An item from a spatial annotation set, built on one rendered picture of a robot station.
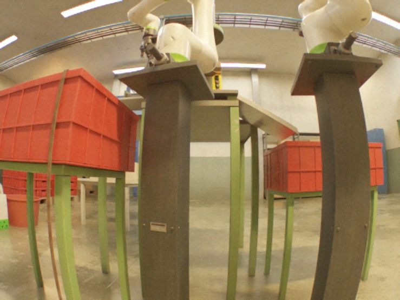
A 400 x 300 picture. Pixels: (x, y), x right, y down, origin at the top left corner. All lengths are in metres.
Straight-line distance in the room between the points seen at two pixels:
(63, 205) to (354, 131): 0.75
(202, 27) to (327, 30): 0.52
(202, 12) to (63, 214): 0.95
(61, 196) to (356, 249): 0.76
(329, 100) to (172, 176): 0.50
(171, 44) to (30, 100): 0.48
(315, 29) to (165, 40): 0.52
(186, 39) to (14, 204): 2.18
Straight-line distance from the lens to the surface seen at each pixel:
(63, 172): 0.49
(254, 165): 1.20
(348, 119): 0.63
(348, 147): 0.61
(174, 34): 0.76
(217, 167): 6.23
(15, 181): 3.77
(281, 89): 7.27
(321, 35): 0.74
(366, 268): 1.32
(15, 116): 0.65
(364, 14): 0.73
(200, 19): 1.00
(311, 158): 0.95
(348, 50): 0.66
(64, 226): 0.50
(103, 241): 1.28
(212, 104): 0.93
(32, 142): 0.56
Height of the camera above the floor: 0.60
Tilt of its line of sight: 8 degrees up
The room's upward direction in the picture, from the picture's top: 1 degrees clockwise
